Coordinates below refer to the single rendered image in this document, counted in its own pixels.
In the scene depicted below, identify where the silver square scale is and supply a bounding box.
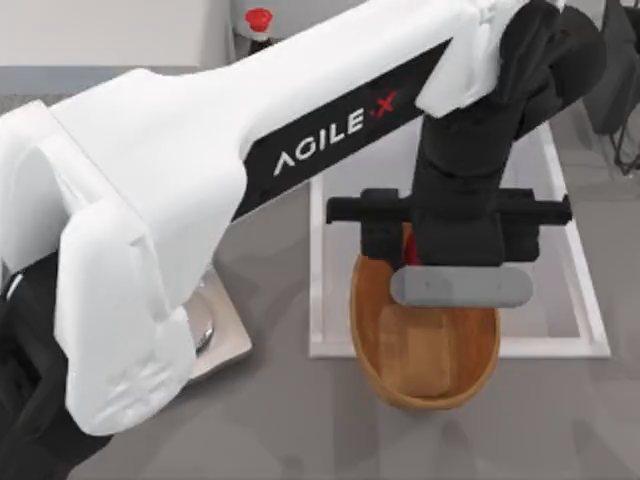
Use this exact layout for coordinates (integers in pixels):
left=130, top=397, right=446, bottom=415
left=183, top=267, right=254, bottom=387

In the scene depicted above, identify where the black chair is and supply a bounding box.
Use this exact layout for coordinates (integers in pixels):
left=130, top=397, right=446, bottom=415
left=589, top=0, right=640, bottom=177

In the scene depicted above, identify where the dark bottle with red cap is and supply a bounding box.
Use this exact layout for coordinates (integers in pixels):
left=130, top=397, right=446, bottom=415
left=243, top=7, right=275, bottom=57

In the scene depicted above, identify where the brown wooden basket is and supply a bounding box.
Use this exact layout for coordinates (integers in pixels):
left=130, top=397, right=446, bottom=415
left=349, top=223, right=502, bottom=412

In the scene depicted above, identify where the pale grey rounded box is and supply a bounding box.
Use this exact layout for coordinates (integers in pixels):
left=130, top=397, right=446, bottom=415
left=389, top=266, right=534, bottom=309

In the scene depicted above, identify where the red object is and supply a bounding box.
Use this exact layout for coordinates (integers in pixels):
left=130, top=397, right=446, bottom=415
left=402, top=224, right=420, bottom=265

